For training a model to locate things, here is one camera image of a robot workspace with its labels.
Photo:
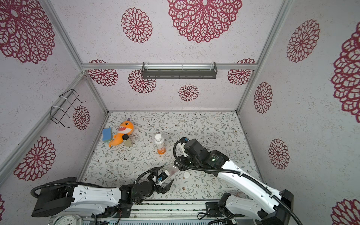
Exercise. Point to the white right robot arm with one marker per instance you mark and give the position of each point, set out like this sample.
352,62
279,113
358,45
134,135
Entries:
265,204

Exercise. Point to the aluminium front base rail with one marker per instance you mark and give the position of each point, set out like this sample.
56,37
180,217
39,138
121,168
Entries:
184,212

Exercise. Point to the blue green sponge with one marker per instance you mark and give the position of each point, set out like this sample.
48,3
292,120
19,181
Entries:
107,135

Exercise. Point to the orange shark plush toy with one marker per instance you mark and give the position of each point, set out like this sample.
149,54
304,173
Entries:
126,128

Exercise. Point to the black wire wall rack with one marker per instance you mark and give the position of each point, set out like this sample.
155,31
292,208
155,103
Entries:
61,110

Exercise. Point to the grey wall shelf rail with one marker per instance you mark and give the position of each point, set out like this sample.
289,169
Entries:
179,71

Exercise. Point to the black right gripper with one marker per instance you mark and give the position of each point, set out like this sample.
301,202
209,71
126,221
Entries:
181,162

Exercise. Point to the white bottle orange base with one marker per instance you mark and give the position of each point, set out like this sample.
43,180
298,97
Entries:
161,149

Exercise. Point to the white round bottle cap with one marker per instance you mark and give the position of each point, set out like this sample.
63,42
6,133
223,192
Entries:
158,137

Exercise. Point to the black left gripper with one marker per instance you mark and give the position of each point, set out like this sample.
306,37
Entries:
165,190

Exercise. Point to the black capped square bottle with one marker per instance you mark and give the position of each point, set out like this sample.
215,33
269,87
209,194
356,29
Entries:
126,140

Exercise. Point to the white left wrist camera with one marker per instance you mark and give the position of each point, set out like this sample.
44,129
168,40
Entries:
160,179

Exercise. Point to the white dial gauge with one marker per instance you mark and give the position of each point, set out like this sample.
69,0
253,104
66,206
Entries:
68,220

